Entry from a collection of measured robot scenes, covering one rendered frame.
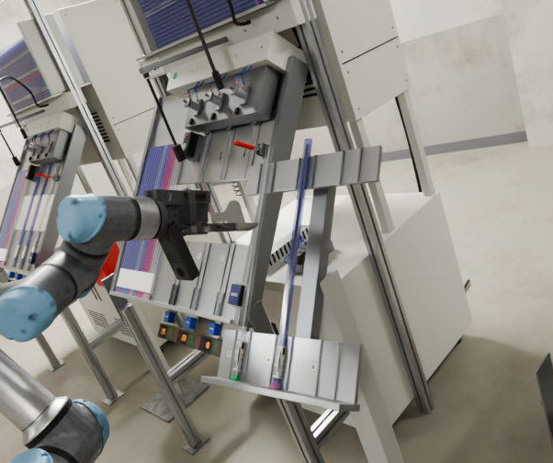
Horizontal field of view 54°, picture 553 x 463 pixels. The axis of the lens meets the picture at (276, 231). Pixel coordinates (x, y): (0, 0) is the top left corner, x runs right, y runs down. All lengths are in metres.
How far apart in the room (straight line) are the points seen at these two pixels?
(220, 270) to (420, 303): 0.77
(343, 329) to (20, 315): 0.64
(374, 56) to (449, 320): 0.98
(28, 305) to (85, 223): 0.14
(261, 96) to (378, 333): 0.81
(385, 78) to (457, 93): 2.56
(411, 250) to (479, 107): 2.56
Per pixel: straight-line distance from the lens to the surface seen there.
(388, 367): 1.82
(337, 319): 1.16
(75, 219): 0.87
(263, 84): 1.46
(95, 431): 1.23
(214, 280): 1.46
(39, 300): 0.84
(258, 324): 1.32
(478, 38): 4.19
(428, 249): 1.95
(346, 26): 1.68
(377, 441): 1.36
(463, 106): 4.34
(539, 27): 3.95
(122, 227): 0.90
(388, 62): 1.81
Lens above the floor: 1.33
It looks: 20 degrees down
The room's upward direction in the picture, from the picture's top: 21 degrees counter-clockwise
